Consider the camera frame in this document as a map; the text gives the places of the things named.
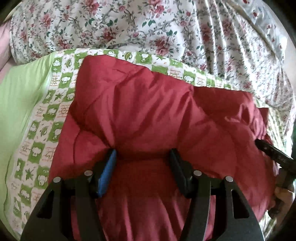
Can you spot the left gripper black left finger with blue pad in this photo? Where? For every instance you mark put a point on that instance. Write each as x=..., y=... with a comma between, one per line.
x=51, y=218

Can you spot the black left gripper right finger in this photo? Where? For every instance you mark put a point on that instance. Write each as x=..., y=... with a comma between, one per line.
x=234, y=219

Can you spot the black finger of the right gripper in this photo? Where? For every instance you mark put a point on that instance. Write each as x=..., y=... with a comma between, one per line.
x=275, y=154

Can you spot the red quilted puffer jacket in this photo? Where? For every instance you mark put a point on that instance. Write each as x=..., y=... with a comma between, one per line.
x=143, y=114

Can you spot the person's right hand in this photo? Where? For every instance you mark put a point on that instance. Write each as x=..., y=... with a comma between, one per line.
x=282, y=199

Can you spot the green white checkered quilt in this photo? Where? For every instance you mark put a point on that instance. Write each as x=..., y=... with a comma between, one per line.
x=35, y=100

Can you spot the blue floral pillow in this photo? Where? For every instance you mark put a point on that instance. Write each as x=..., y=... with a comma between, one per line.
x=264, y=23

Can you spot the floral rose bedsheet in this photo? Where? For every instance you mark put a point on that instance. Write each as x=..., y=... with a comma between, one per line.
x=209, y=35

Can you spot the pink blanket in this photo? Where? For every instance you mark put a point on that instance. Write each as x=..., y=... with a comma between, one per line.
x=5, y=52

